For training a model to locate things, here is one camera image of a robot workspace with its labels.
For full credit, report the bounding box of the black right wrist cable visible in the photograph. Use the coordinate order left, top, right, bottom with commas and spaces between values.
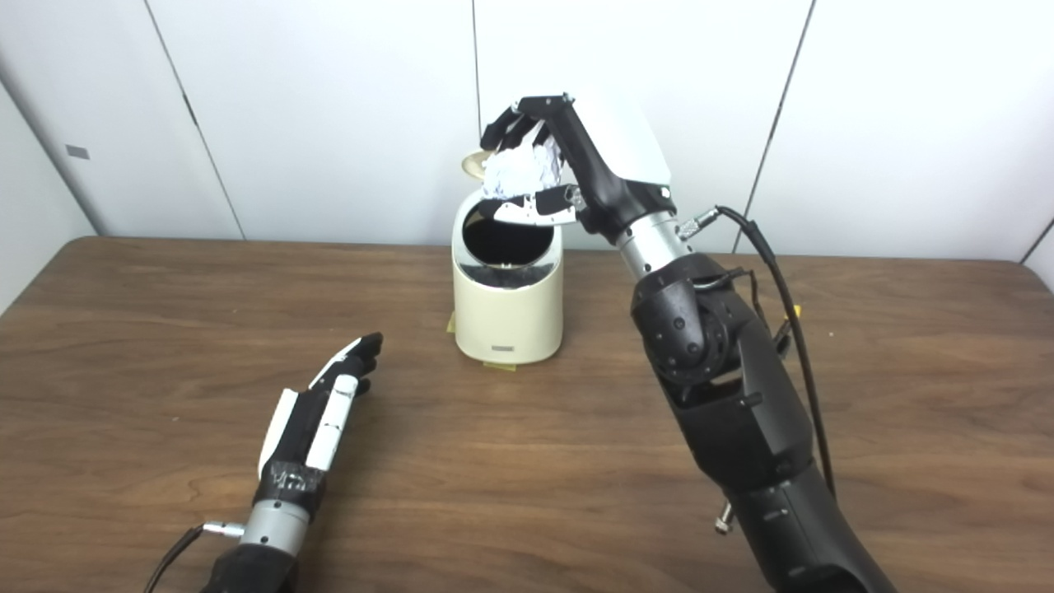
677, 206, 837, 499

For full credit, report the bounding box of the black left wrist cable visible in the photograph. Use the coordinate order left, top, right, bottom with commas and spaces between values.
144, 521, 246, 593

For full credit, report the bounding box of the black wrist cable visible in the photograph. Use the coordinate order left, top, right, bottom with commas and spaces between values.
144, 521, 246, 593
677, 206, 837, 499

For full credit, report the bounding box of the cream-colored bin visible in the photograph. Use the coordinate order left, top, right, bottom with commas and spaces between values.
451, 151, 566, 366

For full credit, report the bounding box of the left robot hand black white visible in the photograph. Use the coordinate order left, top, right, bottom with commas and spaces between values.
257, 332, 384, 516

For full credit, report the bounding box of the white paper ball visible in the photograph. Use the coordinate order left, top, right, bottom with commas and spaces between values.
482, 138, 563, 201

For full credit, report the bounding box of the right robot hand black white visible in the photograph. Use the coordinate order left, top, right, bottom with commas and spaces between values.
480, 89, 674, 246

